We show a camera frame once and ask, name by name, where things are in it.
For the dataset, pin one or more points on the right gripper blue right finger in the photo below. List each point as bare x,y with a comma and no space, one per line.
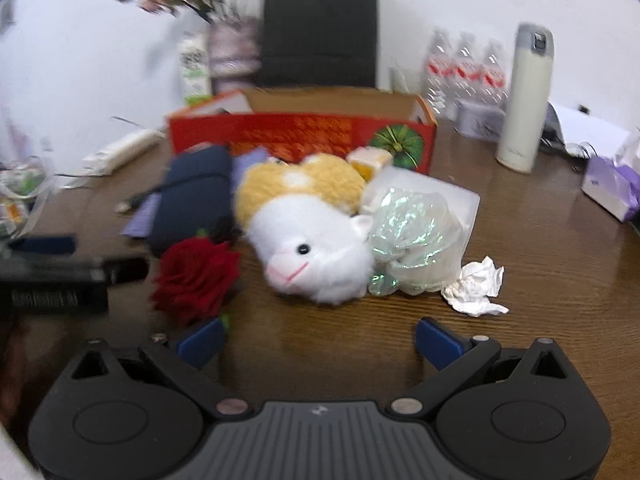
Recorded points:
438,344

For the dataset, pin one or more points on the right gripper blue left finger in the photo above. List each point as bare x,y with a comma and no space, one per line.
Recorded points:
199,344

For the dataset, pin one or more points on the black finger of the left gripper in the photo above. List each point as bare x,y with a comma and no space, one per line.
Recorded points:
126,270

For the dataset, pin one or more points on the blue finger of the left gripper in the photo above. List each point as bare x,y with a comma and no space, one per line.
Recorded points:
45,244

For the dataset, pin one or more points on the purple knit cloth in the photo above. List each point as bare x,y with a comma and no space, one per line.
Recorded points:
144,206

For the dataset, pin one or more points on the red rose flower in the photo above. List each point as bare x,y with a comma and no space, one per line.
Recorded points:
196,280

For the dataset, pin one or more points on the white tissue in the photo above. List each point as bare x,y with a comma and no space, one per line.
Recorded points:
471,293

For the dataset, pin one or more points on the navy blue pouch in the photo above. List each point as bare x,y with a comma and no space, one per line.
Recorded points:
195,197

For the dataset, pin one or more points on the white translucent plastic box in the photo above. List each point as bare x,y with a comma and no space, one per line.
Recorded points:
461,202

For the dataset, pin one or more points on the white orange hamster plush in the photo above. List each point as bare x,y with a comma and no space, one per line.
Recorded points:
303,222

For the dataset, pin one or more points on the cream power adapter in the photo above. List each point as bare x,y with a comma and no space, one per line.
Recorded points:
369,161

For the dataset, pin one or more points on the iridescent ball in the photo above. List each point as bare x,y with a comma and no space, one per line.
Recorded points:
417,244

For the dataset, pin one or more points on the red cardboard box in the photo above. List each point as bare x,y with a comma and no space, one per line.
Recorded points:
294,123

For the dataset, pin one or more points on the white thermos bottle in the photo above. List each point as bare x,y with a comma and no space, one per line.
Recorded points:
528,96

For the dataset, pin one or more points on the green white milk carton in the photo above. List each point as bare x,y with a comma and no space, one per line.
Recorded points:
194,69

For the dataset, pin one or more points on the lavender tin box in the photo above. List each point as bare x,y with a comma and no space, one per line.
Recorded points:
479,121

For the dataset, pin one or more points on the purple tissue pack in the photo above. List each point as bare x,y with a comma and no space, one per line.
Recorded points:
613,183

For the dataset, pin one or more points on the purple ceramic vase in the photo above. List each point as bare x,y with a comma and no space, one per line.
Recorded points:
233,48

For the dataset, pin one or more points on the clear glass cup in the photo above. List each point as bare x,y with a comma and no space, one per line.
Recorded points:
403,80

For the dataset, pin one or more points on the water bottle left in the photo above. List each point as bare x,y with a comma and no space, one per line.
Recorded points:
437,69

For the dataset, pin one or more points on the water bottle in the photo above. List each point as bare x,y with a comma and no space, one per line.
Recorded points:
465,70
492,75
437,69

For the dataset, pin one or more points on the water bottle right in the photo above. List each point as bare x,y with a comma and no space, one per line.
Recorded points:
492,75

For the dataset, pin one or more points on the water bottle middle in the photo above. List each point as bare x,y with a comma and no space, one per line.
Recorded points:
465,70

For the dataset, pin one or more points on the black paper bag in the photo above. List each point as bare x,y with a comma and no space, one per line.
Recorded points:
319,43

